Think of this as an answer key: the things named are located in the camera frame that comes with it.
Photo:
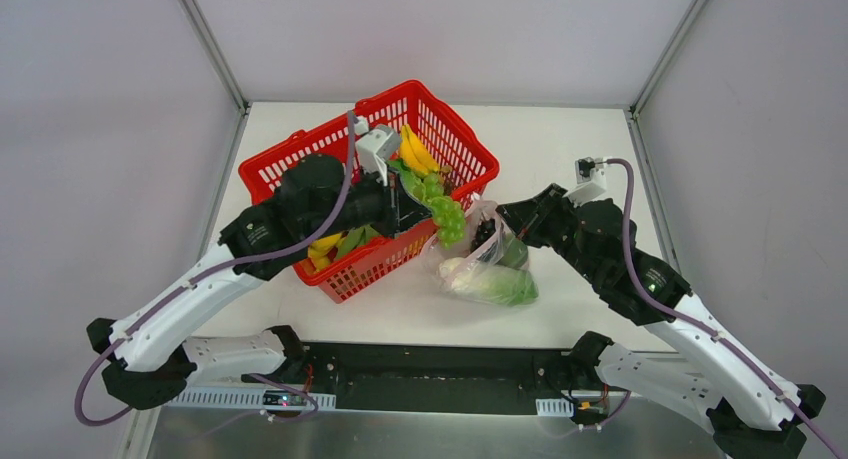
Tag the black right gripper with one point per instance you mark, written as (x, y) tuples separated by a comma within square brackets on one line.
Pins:
[(506, 217)]

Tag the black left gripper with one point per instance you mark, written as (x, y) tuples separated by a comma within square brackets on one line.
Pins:
[(391, 199)]

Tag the green bell pepper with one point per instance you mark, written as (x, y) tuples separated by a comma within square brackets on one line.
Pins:
[(514, 253)]

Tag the green grape bunch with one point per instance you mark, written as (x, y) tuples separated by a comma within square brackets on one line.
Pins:
[(447, 214)]

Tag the dark purple grape bunch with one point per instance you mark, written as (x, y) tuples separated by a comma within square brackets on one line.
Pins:
[(486, 236)]

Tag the red plastic shopping basket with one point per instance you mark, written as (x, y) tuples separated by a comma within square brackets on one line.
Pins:
[(448, 138)]

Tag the clear zip top bag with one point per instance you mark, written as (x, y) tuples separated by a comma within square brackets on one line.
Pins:
[(433, 252)]

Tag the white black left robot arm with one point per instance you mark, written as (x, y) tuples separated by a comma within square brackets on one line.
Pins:
[(153, 355)]

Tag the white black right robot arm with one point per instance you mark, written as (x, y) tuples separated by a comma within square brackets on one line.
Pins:
[(749, 410)]

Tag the green spinach leaves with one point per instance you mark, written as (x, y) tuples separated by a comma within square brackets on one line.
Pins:
[(354, 239)]

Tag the yellow banana bunch back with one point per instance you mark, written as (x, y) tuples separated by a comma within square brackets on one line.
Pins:
[(415, 155)]

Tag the yellow banana bunch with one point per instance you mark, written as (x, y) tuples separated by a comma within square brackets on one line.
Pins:
[(415, 155), (321, 252)]

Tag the yellow banana bunch front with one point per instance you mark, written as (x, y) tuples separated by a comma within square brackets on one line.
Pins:
[(321, 252)]

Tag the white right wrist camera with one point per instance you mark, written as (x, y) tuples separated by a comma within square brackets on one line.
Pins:
[(591, 181)]

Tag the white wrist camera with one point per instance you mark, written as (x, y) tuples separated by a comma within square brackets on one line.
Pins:
[(591, 181), (375, 145)]

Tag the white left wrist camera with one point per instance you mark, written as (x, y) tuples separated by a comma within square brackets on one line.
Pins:
[(375, 145)]

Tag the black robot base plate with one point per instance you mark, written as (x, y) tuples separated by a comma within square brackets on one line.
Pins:
[(439, 379)]

